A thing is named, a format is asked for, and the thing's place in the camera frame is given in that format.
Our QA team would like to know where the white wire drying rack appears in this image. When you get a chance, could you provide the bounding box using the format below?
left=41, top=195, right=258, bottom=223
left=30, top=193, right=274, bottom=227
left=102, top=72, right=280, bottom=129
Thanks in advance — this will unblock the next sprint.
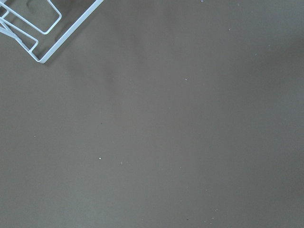
left=0, top=0, right=102, bottom=64

